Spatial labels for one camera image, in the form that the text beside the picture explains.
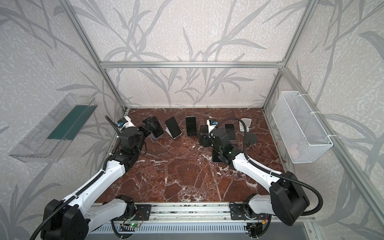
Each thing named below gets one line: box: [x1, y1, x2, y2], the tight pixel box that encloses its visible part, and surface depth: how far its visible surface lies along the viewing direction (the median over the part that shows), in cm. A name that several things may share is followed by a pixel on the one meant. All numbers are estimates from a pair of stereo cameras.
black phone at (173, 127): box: [165, 116, 181, 138], surface depth 101 cm
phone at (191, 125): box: [185, 115, 197, 136], surface depth 101 cm
